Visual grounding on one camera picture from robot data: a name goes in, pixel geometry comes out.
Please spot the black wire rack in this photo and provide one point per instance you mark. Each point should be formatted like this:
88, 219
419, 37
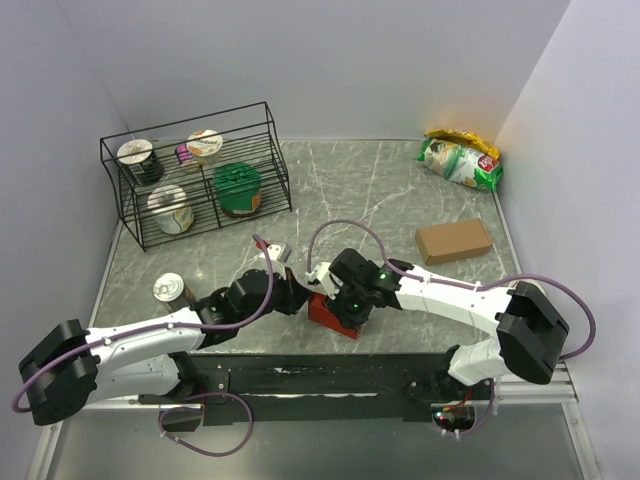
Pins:
250, 136

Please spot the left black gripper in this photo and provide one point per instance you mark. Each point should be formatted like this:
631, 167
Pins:
295, 294

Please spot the metal tin can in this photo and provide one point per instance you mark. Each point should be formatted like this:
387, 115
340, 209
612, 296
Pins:
170, 290

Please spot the red paper box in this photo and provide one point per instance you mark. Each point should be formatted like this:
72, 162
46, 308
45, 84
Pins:
318, 313

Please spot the green lidded jar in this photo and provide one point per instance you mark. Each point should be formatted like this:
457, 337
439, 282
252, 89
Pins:
237, 188

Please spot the white yogurt cup orange label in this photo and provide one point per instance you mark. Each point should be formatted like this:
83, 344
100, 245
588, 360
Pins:
205, 145

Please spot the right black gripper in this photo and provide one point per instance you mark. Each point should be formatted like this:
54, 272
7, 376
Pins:
347, 317

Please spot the green chips bag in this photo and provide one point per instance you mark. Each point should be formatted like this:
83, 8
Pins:
460, 164

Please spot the brown cardboard box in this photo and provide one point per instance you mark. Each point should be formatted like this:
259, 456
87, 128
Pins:
453, 241

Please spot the small purple white cup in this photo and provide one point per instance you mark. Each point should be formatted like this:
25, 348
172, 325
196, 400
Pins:
182, 154

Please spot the white cup lower shelf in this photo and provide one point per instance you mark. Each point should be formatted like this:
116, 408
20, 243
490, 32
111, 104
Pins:
171, 209

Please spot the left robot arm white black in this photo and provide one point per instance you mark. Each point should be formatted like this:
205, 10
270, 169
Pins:
73, 366

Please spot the aluminium frame rail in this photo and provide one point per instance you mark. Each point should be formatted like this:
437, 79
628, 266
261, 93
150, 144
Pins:
532, 432

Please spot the foil lid dark cup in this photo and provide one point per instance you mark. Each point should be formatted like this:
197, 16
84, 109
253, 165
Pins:
140, 162

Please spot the yellow chips bag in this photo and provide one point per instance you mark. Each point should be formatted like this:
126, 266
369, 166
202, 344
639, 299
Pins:
466, 138

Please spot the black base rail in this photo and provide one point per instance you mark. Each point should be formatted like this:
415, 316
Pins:
317, 386

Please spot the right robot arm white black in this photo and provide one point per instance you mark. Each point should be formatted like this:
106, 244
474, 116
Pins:
525, 332

